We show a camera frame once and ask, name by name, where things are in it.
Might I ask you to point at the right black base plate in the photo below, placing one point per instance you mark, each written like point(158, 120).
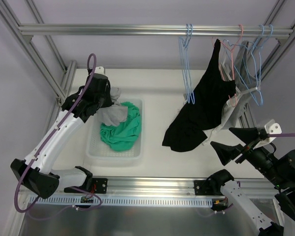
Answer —
point(202, 188)

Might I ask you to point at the pink wire hanger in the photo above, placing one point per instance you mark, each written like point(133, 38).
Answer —
point(232, 61)

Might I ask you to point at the white slotted cable duct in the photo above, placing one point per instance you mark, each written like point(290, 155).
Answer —
point(127, 201)

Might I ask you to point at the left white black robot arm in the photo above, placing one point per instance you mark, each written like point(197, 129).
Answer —
point(35, 171)

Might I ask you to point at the left aluminium frame post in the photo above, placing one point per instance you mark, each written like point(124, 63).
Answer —
point(62, 88)

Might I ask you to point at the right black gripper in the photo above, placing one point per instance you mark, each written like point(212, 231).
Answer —
point(245, 148)

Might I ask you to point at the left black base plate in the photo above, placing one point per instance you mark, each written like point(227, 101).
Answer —
point(92, 185)

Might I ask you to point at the blue hanger far right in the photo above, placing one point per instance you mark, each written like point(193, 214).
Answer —
point(255, 53)

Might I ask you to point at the aluminium hanging rail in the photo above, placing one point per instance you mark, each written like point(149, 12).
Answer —
point(151, 30)

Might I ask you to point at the dark grey tank top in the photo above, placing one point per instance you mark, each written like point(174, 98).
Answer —
point(245, 84)

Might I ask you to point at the white plastic basket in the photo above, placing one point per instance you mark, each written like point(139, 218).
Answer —
point(101, 153)

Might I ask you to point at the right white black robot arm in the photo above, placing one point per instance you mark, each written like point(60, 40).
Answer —
point(278, 182)

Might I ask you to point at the light grey tank top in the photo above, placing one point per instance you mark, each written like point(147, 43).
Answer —
point(115, 114)

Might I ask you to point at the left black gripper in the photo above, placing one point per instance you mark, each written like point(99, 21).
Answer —
point(105, 92)

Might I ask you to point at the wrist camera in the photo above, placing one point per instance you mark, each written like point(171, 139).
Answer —
point(271, 127)
point(98, 70)

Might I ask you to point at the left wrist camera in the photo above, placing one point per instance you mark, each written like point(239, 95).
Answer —
point(98, 70)

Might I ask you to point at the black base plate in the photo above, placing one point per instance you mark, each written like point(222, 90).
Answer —
point(202, 188)
point(92, 185)

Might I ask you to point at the aluminium front rail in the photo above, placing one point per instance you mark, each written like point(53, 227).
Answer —
point(179, 186)

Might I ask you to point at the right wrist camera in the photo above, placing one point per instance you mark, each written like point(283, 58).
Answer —
point(271, 127)

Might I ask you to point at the white tank top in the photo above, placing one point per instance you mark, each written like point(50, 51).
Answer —
point(226, 71)

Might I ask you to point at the black tank top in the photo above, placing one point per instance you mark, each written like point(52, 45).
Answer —
point(186, 132)

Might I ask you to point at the green tank top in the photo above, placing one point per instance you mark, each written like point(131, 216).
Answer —
point(123, 136)

